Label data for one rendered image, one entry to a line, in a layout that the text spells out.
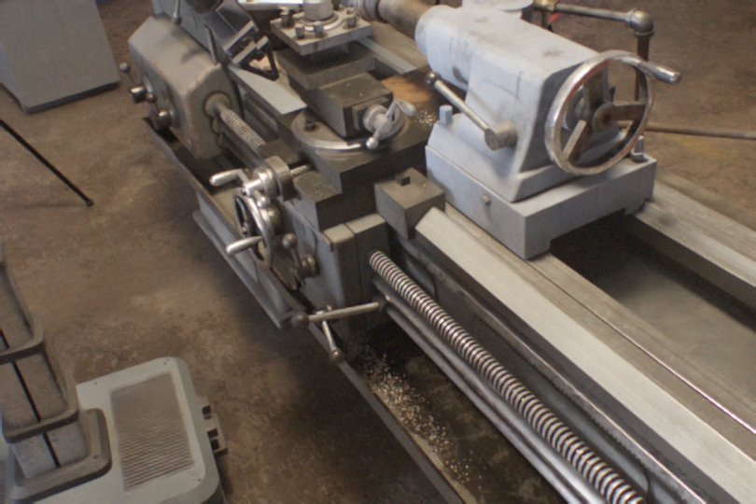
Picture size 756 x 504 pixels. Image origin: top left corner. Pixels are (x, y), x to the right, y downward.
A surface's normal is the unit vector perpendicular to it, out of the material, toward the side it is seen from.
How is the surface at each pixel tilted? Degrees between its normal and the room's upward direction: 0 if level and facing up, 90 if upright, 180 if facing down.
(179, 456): 0
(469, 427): 0
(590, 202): 90
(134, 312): 0
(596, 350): 36
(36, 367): 90
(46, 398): 90
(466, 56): 86
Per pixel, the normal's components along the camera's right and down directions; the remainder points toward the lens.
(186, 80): -0.54, -0.50
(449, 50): -0.87, 0.29
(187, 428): -0.10, -0.81
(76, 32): 0.58, 0.43
